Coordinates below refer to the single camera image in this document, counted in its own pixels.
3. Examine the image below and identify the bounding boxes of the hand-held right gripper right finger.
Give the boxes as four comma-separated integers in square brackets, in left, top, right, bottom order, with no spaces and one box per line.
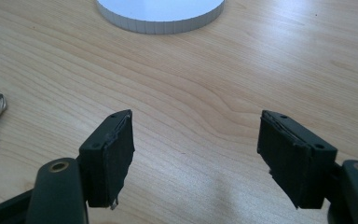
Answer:
[256,109,338,210]

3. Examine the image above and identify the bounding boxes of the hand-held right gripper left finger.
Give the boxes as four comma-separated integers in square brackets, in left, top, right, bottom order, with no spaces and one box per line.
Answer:
[77,108,136,210]

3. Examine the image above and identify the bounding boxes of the white round disc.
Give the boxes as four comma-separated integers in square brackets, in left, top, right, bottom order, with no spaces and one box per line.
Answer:
[95,0,227,35]

